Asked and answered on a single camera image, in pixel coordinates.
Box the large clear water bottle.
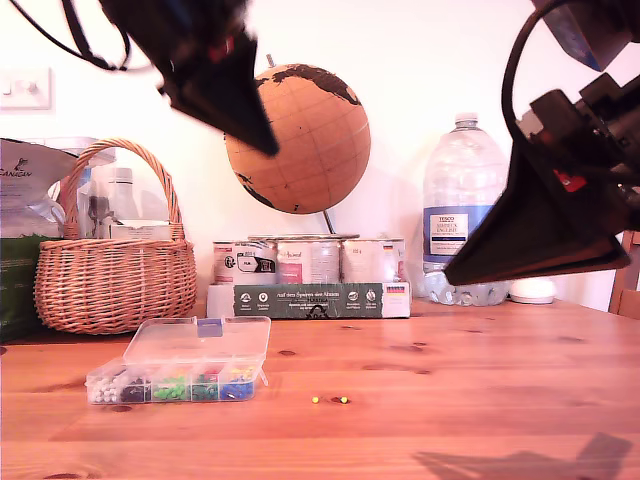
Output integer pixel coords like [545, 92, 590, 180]
[422, 112, 513, 308]

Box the cork globe on metal stand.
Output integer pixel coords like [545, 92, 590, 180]
[223, 52, 372, 242]

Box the brown wooden chair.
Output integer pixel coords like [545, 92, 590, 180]
[607, 229, 640, 321]

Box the white plastic bottle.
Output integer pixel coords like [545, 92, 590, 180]
[106, 167, 139, 224]

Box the clear plastic tub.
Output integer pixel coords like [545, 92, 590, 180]
[43, 136, 121, 239]

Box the white paper carton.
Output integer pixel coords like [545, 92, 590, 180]
[108, 218, 171, 242]

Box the can with black white label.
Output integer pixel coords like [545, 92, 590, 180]
[211, 240, 277, 287]

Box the can with pink label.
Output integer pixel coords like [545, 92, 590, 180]
[275, 239, 342, 285]

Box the dark green cardboard can tray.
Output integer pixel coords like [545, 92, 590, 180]
[205, 281, 412, 321]

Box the green and silver food bag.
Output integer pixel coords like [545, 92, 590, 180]
[0, 137, 66, 344]

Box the clear plastic pin organizer box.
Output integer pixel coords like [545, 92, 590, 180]
[83, 315, 272, 406]

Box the small white round camera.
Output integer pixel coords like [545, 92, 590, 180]
[509, 277, 557, 305]

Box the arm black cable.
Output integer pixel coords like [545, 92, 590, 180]
[7, 0, 132, 72]

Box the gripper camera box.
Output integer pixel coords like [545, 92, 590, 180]
[532, 0, 640, 71]

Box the white wall light switch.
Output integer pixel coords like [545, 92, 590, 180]
[0, 67, 53, 113]

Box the wicker basket with handle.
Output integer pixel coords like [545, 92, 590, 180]
[33, 138, 197, 336]

